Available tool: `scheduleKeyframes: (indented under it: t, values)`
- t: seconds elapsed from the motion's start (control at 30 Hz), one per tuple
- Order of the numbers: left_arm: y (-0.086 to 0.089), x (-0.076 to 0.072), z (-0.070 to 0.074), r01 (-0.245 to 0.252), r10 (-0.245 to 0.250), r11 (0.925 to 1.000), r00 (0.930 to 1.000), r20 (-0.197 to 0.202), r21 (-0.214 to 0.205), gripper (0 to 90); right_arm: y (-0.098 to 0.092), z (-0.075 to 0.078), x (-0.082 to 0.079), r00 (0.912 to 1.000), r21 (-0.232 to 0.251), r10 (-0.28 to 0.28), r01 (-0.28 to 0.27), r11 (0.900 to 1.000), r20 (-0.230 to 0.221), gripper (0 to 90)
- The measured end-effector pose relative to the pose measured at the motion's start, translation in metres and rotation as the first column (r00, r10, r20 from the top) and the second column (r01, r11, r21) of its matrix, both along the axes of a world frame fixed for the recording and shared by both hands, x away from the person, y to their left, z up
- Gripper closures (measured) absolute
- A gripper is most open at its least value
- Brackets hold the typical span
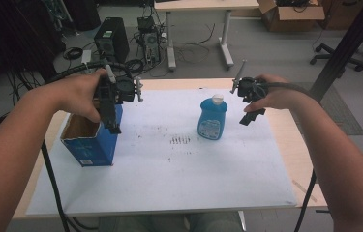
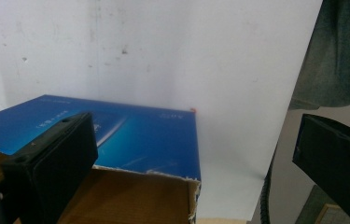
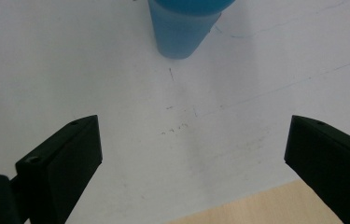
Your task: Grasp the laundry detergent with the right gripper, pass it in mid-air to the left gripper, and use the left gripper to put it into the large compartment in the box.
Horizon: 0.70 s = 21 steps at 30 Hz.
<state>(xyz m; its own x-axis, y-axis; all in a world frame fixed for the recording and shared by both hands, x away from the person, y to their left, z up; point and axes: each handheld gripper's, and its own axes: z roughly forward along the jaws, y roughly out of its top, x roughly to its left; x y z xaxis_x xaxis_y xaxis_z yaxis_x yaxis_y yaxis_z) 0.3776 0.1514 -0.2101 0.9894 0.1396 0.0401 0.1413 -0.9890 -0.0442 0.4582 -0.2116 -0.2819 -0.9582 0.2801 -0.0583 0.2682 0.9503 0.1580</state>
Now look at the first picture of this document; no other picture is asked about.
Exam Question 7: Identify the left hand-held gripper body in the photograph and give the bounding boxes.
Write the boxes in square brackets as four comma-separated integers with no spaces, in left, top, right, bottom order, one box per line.
[95,63,145,105]

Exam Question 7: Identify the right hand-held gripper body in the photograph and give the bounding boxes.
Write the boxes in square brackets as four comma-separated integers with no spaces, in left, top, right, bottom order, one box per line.
[229,59,269,104]

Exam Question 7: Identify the blue cardboard box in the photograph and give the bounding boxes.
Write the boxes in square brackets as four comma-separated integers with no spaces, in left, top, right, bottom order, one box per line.
[60,103,124,167]

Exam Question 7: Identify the blue liquid bottle white cap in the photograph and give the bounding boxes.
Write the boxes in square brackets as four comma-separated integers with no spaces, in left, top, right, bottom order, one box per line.
[197,94,228,141]

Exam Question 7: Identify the person's right hand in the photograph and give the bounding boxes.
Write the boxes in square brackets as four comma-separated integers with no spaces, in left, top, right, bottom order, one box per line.
[243,73,303,113]

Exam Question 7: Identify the person's left hand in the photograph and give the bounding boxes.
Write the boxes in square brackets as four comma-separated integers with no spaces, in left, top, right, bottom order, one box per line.
[57,69,109,124]

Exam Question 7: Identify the small white power supply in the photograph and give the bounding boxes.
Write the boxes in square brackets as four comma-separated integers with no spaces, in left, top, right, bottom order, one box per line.
[80,49,93,66]

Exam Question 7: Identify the black computer tower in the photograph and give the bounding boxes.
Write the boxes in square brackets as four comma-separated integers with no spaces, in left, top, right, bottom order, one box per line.
[93,16,131,64]

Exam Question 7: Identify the open computer case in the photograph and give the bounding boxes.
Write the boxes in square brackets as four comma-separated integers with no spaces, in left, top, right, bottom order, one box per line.
[136,15,163,67]

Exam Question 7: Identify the open brown cardboard box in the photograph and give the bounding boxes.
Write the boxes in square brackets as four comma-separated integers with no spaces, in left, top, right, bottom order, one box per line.
[257,0,326,33]

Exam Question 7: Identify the black office chair base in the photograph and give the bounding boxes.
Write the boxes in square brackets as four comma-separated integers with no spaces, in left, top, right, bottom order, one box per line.
[309,43,363,73]

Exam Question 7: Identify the grey floor mat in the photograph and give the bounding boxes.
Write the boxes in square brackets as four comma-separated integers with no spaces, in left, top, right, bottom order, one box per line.
[293,81,363,136]

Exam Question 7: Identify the white table mat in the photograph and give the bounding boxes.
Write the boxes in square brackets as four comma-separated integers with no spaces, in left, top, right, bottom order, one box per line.
[25,88,298,217]

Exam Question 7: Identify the wooden table white legs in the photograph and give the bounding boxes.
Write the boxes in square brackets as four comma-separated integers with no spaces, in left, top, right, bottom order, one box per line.
[153,0,260,73]

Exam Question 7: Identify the white table leg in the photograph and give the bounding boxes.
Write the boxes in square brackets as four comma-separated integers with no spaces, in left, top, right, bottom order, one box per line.
[237,210,247,232]

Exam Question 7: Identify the black metal stand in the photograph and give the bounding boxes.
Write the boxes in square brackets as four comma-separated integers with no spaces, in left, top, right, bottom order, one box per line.
[309,0,363,102]

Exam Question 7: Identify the black curtain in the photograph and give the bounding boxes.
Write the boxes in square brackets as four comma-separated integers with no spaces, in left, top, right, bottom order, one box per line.
[0,0,68,83]

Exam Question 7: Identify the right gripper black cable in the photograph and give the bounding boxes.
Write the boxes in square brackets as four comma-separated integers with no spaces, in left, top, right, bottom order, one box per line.
[259,81,318,232]

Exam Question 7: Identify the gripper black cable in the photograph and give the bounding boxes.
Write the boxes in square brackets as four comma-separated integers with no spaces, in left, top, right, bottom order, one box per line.
[40,61,135,232]
[259,81,318,232]

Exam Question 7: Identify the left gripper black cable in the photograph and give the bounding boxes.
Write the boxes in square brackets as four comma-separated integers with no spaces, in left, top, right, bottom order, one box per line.
[40,61,135,232]

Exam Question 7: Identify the coiled black cable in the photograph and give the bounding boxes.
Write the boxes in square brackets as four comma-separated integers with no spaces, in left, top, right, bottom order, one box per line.
[62,46,84,61]

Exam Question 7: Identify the thin black floor cable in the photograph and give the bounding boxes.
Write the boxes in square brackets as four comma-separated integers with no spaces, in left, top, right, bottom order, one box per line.
[172,22,217,65]

